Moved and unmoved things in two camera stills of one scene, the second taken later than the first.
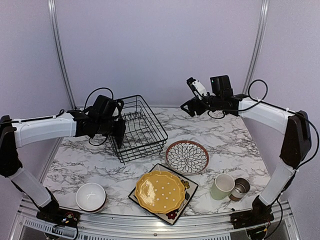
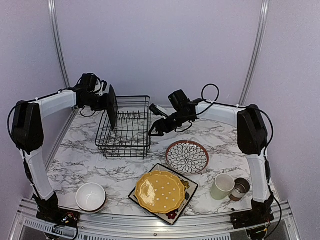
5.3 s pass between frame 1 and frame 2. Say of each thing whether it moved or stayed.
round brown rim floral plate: stayed
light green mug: stayed
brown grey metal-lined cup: stayed
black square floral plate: moved
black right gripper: moved
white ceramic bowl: stayed
